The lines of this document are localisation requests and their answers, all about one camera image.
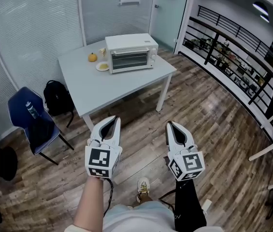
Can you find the black stool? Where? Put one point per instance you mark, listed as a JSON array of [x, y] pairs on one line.
[[8, 163]]

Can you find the black cloth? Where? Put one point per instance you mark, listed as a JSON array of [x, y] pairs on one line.
[[40, 134]]

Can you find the person's left shoe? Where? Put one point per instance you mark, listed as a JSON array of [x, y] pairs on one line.
[[143, 187]]

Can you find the white plate with food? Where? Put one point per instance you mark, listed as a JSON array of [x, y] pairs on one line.
[[102, 66]]

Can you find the black backpack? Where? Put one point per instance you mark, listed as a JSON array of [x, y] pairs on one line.
[[57, 98]]

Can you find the black dome ceiling lamp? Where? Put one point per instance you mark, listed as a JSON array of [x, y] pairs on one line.
[[260, 7], [264, 18]]

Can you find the small orange pumpkin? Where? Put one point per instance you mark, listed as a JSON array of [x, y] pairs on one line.
[[92, 57]]

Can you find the blue chair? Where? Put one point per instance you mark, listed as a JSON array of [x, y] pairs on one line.
[[20, 105]]

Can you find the person's left forearm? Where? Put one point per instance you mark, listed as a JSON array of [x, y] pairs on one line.
[[90, 202]]

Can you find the frosted glass door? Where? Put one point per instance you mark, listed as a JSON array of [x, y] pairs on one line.
[[167, 20]]

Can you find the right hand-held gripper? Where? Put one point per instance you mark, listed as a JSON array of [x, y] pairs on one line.
[[189, 162]]

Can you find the grey table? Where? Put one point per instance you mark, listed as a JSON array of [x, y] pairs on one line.
[[117, 91]]

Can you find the glass oven door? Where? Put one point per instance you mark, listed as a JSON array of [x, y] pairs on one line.
[[129, 59]]

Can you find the person's right forearm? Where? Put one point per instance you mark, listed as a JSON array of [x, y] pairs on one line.
[[189, 207]]

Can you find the white toaster oven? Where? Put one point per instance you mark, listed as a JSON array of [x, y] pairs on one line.
[[129, 41]]

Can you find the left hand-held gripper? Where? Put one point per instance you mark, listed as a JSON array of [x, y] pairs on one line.
[[98, 157]]

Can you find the white printed t-shirt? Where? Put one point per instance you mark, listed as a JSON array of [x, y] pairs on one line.
[[73, 228]]

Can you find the black metal railing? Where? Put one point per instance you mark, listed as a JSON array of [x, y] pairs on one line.
[[270, 88]]

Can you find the cake slice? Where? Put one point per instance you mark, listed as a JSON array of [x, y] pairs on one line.
[[102, 51]]

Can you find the white chair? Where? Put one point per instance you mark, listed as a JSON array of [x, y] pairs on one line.
[[264, 151]]

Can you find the drink bottle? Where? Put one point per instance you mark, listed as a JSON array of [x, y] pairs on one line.
[[32, 110]]

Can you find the light blue shorts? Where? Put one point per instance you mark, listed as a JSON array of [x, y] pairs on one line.
[[138, 214]]

